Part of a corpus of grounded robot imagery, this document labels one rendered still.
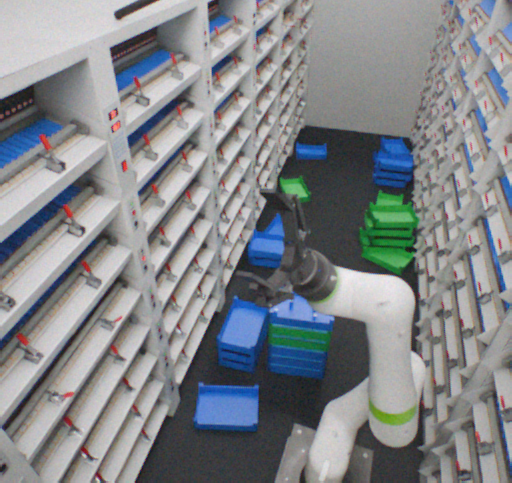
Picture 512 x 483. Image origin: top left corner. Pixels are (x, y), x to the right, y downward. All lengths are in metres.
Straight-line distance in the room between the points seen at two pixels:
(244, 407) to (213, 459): 0.28
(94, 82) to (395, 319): 0.90
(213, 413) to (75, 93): 1.62
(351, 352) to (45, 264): 1.79
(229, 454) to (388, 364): 1.30
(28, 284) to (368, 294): 0.76
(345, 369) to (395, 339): 1.51
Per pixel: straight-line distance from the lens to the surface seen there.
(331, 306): 0.90
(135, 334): 1.67
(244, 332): 2.30
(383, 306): 0.86
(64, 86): 1.22
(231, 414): 2.23
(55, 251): 1.16
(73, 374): 1.38
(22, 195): 1.03
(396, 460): 2.23
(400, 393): 1.06
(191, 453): 2.17
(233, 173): 2.51
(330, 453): 1.53
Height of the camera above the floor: 1.97
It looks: 38 degrees down
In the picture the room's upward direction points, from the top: straight up
